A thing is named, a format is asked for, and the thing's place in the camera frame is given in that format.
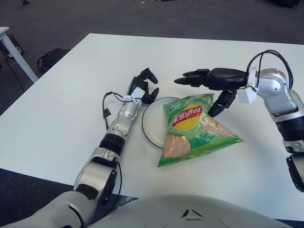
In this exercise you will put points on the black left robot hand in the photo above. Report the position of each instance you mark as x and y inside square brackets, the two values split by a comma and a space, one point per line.
[147, 92]

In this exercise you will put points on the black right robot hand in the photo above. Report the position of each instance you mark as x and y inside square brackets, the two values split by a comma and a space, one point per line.
[221, 78]

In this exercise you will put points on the green chips bag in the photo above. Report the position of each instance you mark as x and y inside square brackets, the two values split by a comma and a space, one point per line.
[194, 133]

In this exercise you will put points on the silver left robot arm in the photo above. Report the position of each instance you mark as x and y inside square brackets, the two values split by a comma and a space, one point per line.
[118, 128]

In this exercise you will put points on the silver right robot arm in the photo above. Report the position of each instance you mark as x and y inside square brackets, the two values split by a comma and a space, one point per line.
[282, 99]

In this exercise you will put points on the white plate with black rim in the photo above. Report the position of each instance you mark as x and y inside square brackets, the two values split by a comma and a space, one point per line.
[154, 126]

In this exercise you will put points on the black backpack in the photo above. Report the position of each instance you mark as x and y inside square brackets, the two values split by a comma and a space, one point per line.
[53, 58]

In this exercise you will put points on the grey robot torso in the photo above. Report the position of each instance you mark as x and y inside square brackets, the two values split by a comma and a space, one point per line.
[185, 213]

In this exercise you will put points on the white side table leg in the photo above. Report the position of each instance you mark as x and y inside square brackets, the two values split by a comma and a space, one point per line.
[16, 57]

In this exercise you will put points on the black wheeled base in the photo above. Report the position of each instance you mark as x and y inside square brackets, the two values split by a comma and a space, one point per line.
[16, 45]

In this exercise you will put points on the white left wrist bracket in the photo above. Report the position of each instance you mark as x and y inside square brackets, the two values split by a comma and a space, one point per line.
[136, 93]

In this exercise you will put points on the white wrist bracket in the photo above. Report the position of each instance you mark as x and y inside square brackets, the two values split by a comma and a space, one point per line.
[136, 93]
[248, 95]

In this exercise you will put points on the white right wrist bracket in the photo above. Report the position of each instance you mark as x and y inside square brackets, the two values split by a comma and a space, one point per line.
[248, 95]

